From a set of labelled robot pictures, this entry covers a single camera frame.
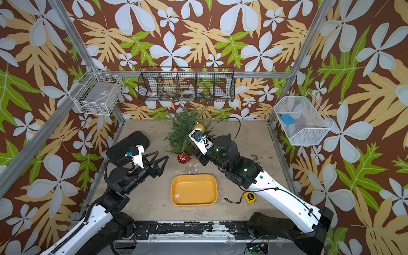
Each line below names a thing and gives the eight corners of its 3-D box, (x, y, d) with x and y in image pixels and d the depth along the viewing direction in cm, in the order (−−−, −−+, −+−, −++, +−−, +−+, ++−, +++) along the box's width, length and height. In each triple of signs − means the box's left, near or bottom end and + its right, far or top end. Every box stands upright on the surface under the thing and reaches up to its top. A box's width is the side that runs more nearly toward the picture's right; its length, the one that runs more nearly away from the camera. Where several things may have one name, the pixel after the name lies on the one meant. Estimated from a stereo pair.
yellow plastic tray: (170, 207, 83) (168, 204, 78) (173, 178, 93) (172, 173, 88) (217, 207, 83) (218, 204, 78) (216, 178, 93) (217, 173, 88)
